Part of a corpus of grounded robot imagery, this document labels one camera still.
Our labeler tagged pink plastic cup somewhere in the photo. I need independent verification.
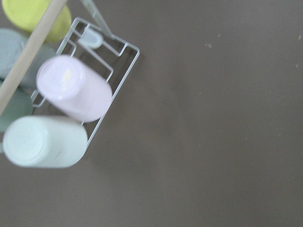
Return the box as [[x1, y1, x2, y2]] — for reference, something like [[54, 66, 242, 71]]
[[36, 55, 113, 122]]

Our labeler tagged grey plastic cup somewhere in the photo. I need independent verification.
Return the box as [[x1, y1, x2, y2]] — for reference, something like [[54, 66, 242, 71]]
[[0, 28, 56, 89]]

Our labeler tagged yellow plastic cup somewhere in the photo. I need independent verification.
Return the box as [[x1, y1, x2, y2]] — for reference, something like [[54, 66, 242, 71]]
[[1, 0, 72, 43]]

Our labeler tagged white wire cup rack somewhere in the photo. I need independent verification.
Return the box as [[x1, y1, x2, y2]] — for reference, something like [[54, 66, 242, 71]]
[[30, 0, 141, 148]]

